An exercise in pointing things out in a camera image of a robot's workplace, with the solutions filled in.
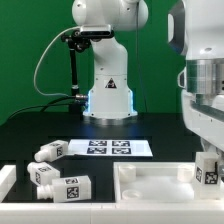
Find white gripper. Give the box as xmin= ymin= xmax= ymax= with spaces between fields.
xmin=181 ymin=90 xmax=224 ymax=182

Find white square tabletop part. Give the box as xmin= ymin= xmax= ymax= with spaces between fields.
xmin=113 ymin=162 xmax=224 ymax=203

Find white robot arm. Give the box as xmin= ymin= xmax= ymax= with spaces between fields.
xmin=72 ymin=0 xmax=224 ymax=173

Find white marker sheet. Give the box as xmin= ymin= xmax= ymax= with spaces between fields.
xmin=68 ymin=139 xmax=153 ymax=157

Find white U-shaped fence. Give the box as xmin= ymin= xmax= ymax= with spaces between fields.
xmin=0 ymin=164 xmax=224 ymax=224

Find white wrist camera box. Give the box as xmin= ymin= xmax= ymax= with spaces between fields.
xmin=177 ymin=69 xmax=186 ymax=89

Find grey background camera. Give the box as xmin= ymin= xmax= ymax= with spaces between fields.
xmin=80 ymin=24 xmax=114 ymax=38

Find black camera stand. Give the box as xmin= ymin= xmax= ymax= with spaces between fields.
xmin=61 ymin=31 xmax=90 ymax=114

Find black base cable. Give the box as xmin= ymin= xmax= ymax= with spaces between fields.
xmin=7 ymin=94 xmax=89 ymax=122

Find grey camera cable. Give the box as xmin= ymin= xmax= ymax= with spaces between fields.
xmin=33 ymin=26 xmax=81 ymax=98

